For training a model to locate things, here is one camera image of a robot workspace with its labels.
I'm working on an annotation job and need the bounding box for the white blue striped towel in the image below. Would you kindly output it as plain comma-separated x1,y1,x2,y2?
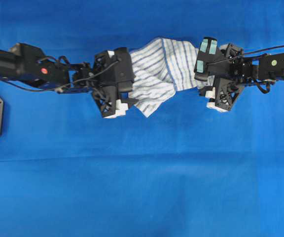
127,37,215,119

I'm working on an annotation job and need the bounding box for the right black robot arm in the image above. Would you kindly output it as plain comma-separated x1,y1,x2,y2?
194,43,284,112

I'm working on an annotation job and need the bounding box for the right wrist camera teal tape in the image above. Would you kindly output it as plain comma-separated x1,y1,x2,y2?
194,37,225,81

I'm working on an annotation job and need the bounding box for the left black camera cable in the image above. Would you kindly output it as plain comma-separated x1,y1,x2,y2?
0,59,122,93

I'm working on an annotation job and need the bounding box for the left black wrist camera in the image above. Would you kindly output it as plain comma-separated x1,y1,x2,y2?
114,47,135,93

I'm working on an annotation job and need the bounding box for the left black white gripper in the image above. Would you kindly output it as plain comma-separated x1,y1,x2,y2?
71,50,140,119

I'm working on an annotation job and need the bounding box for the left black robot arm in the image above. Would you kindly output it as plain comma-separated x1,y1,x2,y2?
0,43,138,119

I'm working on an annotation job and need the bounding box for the blue table cloth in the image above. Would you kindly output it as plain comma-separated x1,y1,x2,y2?
0,0,284,237

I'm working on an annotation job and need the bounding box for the right black camera cable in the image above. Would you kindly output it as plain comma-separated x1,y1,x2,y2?
206,43,284,66

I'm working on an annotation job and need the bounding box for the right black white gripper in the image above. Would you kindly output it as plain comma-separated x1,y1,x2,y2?
198,43,258,113

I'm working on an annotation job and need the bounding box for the black camera cable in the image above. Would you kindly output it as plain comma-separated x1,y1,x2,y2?
206,43,284,66
0,59,122,93

